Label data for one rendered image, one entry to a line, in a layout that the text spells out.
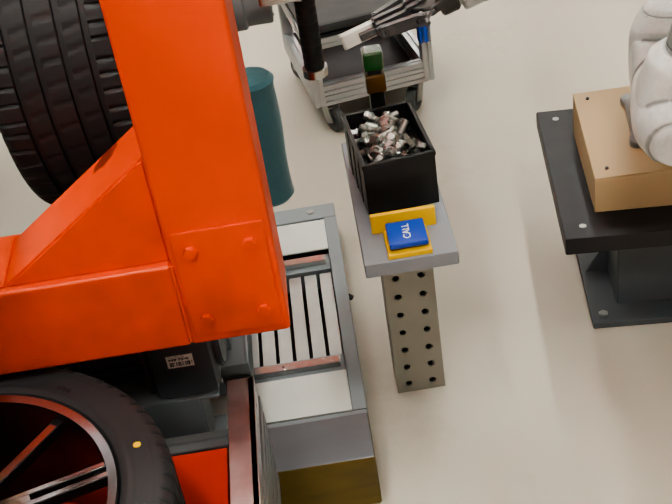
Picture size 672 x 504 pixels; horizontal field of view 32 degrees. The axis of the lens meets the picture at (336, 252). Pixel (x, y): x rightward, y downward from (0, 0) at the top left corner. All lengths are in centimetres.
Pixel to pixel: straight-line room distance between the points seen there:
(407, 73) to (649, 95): 125
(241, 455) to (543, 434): 74
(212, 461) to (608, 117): 112
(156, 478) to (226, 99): 55
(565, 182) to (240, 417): 95
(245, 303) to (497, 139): 155
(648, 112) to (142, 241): 95
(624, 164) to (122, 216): 109
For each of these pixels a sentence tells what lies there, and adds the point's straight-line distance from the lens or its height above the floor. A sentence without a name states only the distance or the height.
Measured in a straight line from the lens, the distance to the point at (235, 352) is 243.
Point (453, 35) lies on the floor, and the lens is 381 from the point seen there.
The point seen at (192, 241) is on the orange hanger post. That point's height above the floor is 72.
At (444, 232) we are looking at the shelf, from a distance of 215.
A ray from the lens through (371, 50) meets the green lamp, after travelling 232.
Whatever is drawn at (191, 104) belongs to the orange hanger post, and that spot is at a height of 95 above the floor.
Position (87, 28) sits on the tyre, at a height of 96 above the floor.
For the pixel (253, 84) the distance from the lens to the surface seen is 210.
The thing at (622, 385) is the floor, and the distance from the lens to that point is 248.
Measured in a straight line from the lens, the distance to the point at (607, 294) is 267.
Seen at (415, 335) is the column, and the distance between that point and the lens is 239.
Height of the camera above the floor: 172
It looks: 37 degrees down
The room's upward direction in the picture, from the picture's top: 9 degrees counter-clockwise
